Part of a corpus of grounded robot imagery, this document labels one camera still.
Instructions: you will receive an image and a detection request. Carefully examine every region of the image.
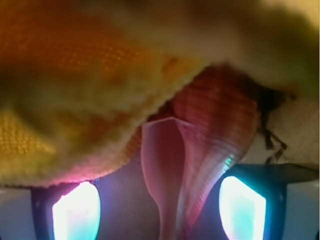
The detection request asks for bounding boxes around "yellow terry cloth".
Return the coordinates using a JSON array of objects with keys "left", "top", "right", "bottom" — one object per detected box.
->
[{"left": 0, "top": 0, "right": 320, "bottom": 186}]

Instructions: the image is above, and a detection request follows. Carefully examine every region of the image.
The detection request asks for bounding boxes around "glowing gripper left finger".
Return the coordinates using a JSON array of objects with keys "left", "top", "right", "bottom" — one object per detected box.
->
[{"left": 30, "top": 181, "right": 101, "bottom": 240}]

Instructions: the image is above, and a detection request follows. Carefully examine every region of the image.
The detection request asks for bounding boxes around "orange spiral sea shell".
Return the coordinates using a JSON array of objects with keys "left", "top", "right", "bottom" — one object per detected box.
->
[{"left": 140, "top": 66, "right": 259, "bottom": 240}]

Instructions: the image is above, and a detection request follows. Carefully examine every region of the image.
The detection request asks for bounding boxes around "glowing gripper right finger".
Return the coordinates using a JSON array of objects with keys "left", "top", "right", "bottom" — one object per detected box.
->
[{"left": 217, "top": 163, "right": 320, "bottom": 240}]

